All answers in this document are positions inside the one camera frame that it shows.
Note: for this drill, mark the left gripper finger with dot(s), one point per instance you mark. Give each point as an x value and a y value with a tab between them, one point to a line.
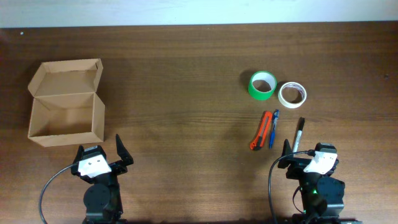
79	154
122	152

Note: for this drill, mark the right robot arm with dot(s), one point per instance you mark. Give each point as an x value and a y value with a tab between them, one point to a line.
321	194

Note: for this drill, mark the green tape roll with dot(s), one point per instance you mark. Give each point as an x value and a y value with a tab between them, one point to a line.
262	85

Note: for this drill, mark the beige masking tape roll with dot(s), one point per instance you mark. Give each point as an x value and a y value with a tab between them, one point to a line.
292	95

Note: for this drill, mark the black white marker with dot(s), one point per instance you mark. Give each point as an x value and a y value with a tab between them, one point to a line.
298	134

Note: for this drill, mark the brown cardboard box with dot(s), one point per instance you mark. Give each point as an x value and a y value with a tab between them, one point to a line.
66	109

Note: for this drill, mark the orange utility knife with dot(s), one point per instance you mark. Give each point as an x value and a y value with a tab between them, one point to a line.
258	142

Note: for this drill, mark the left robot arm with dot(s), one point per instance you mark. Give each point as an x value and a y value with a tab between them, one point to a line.
103	198

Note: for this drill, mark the blue pen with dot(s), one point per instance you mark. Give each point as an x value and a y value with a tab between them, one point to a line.
274	125

